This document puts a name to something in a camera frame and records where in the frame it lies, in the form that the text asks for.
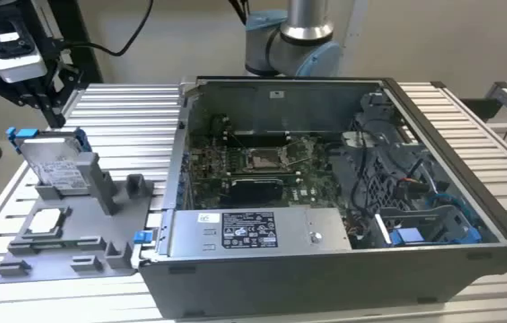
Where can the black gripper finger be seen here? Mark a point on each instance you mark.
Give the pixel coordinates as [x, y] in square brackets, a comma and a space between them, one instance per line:
[69, 80]
[14, 94]

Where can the hard disk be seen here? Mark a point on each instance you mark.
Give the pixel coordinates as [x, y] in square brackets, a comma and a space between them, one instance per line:
[50, 161]

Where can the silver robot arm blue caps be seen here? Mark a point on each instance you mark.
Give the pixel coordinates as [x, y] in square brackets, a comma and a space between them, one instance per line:
[306, 20]

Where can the grey metal disk bay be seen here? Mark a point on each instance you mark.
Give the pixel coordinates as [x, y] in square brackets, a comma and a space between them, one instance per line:
[441, 215]

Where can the silver CPU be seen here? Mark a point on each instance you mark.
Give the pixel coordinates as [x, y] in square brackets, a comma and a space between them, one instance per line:
[45, 220]

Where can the grey parts rack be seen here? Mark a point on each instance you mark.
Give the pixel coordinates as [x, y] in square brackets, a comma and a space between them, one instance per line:
[86, 225]

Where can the black RAM slot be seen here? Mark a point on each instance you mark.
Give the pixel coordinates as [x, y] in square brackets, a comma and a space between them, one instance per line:
[270, 145]
[257, 133]
[261, 172]
[261, 137]

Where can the green RAM stick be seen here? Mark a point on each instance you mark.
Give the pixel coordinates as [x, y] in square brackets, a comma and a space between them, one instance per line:
[67, 242]

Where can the blue case latch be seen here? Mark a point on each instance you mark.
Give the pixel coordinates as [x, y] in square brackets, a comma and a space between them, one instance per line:
[139, 237]

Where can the CPU socket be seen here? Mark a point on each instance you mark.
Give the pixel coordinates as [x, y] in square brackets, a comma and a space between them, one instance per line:
[263, 161]

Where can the black graphics card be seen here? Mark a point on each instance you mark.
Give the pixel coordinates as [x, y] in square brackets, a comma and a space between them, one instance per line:
[254, 193]

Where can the green motherboard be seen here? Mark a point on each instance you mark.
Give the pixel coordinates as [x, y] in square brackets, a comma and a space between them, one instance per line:
[317, 170]

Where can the silver power supply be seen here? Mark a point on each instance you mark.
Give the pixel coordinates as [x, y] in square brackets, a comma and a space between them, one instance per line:
[297, 232]

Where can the grey perforated drive cage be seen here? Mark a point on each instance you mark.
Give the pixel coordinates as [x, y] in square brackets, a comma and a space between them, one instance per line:
[382, 188]

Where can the black open PC case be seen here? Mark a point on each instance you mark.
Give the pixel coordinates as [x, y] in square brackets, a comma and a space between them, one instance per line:
[279, 286]

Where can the blue plastic block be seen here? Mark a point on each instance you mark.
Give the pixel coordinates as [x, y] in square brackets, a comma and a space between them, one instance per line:
[406, 235]

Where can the blue plastic bay clip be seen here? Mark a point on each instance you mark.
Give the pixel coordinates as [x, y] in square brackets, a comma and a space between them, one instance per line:
[474, 233]

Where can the black upright post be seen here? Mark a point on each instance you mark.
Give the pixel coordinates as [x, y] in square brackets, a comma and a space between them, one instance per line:
[86, 67]

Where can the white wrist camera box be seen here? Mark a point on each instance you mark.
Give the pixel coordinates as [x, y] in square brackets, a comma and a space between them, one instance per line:
[18, 67]

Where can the black bracket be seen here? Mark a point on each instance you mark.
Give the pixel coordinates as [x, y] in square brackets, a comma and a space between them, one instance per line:
[481, 107]

